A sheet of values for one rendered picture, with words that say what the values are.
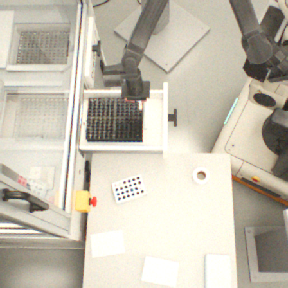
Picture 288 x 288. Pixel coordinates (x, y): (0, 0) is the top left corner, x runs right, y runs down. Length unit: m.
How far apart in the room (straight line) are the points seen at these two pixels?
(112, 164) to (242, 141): 0.85
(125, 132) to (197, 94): 1.14
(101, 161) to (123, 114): 0.23
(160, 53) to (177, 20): 0.28
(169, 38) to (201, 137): 0.73
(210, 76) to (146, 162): 1.18
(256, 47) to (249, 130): 1.03
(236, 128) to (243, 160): 0.19
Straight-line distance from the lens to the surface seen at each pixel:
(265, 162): 2.16
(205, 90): 2.57
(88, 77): 1.58
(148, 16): 1.18
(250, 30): 1.22
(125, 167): 1.59
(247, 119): 2.21
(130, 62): 1.21
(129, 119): 1.50
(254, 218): 2.37
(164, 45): 2.68
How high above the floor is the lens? 2.29
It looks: 71 degrees down
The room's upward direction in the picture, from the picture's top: 9 degrees counter-clockwise
